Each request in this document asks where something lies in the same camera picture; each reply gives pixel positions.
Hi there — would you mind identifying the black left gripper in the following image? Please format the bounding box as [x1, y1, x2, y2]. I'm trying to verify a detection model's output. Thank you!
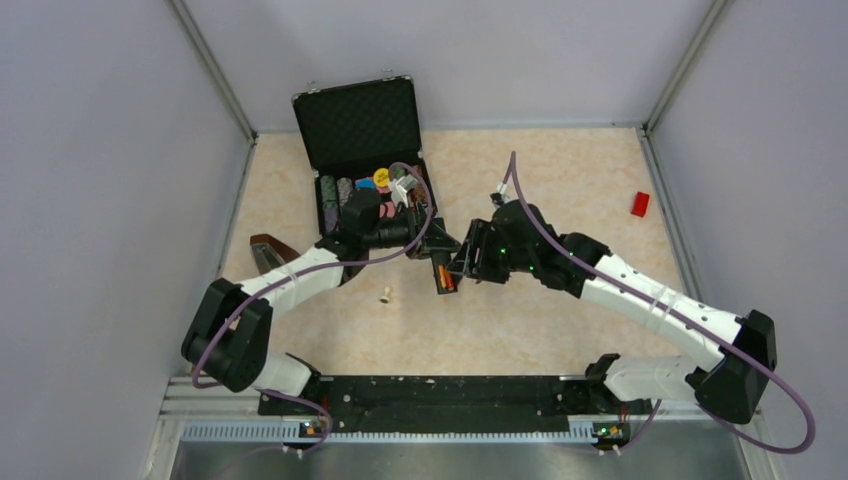
[364, 200, 462, 260]

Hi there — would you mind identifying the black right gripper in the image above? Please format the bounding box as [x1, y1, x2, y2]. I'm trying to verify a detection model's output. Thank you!
[448, 218, 537, 284]

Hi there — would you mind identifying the orange battery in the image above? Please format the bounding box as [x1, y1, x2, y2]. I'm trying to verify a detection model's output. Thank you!
[439, 265, 451, 291]

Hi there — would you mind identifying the black remote with buttons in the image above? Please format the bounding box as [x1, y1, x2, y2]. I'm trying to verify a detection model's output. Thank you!
[431, 251, 457, 295]

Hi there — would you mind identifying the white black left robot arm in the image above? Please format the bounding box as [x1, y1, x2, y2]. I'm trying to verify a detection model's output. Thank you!
[180, 190, 460, 414]

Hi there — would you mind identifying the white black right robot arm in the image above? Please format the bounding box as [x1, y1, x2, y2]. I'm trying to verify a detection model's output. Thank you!
[448, 200, 777, 424]

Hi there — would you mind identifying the yellow poker chip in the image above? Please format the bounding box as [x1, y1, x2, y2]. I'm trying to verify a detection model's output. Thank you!
[372, 168, 391, 188]

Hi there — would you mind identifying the black poker chip case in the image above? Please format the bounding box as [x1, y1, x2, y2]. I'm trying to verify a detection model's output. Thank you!
[292, 75, 432, 234]

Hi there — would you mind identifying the brown wooden card holder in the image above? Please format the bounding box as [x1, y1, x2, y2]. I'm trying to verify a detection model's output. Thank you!
[249, 233, 300, 275]

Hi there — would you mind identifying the red toy brick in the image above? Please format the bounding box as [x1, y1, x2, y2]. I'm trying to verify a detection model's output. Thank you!
[630, 191, 651, 218]

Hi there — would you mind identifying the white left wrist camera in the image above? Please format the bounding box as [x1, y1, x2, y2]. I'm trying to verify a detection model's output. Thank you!
[389, 174, 419, 208]

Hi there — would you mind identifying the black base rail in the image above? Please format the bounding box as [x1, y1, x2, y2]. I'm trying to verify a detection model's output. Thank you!
[258, 375, 652, 447]

